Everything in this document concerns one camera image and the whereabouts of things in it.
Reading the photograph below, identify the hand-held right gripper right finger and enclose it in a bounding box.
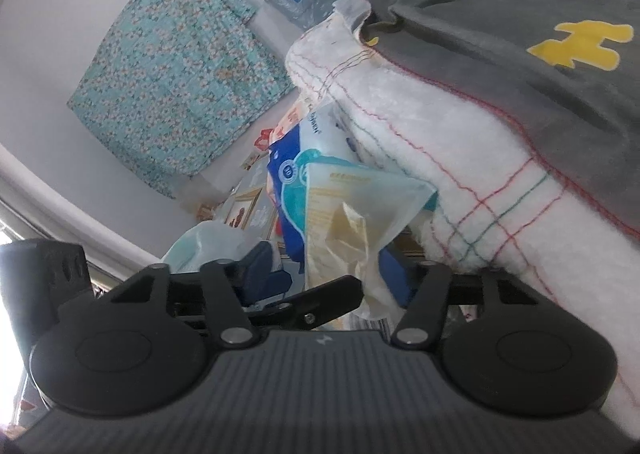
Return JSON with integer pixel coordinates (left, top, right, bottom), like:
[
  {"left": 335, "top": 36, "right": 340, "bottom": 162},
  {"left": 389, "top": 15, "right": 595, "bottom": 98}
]
[{"left": 377, "top": 251, "right": 538, "bottom": 350}]

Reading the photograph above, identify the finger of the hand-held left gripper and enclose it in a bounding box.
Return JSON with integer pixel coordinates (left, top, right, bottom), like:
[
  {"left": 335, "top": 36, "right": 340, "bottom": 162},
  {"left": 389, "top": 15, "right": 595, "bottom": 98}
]
[
  {"left": 247, "top": 275, "right": 365, "bottom": 331},
  {"left": 270, "top": 268, "right": 296, "bottom": 310}
]

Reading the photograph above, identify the light blue plastic bag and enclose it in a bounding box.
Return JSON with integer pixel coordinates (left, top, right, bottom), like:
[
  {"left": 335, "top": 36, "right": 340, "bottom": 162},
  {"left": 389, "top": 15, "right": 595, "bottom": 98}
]
[{"left": 162, "top": 221, "right": 261, "bottom": 275}]

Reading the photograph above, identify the translucent yellowish packet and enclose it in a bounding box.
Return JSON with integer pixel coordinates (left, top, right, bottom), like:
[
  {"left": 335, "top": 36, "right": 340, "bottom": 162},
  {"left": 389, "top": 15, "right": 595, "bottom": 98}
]
[{"left": 304, "top": 163, "right": 438, "bottom": 322}]

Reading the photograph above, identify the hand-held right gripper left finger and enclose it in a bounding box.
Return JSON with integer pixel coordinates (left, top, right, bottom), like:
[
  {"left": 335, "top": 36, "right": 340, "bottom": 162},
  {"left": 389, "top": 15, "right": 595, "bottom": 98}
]
[{"left": 102, "top": 241, "right": 281, "bottom": 347}]

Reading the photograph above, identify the red and white packet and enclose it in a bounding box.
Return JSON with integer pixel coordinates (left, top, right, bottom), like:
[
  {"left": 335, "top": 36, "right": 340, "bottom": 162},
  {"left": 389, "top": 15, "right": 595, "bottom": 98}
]
[{"left": 272, "top": 99, "right": 307, "bottom": 145}]

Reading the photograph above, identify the teal floral curtain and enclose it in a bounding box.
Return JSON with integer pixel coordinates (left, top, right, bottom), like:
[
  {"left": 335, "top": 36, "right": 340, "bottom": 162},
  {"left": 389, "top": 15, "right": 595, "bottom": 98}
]
[{"left": 66, "top": 0, "right": 296, "bottom": 200}]

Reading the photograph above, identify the grey blanket with yellow figure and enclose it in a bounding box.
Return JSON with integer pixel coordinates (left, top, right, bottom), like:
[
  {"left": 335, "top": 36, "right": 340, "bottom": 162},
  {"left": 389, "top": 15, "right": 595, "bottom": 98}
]
[{"left": 360, "top": 0, "right": 640, "bottom": 235}]

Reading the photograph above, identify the wooden picture frame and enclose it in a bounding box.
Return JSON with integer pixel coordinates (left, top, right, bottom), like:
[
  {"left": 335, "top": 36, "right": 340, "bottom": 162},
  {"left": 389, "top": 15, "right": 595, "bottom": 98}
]
[{"left": 222, "top": 186, "right": 266, "bottom": 232}]

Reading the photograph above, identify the white wipes packet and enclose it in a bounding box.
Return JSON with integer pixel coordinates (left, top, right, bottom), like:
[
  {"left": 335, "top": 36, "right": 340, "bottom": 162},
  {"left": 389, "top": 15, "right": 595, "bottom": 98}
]
[{"left": 295, "top": 104, "right": 361, "bottom": 166}]

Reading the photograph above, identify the blue diaper pack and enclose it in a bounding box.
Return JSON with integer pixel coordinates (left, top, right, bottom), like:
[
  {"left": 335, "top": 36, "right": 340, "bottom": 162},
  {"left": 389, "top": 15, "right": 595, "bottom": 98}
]
[{"left": 267, "top": 134, "right": 313, "bottom": 265}]

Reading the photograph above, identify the white fleece blanket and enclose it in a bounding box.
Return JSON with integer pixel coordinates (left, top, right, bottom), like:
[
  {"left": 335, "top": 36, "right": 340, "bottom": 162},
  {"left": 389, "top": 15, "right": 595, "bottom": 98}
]
[{"left": 285, "top": 14, "right": 640, "bottom": 435}]

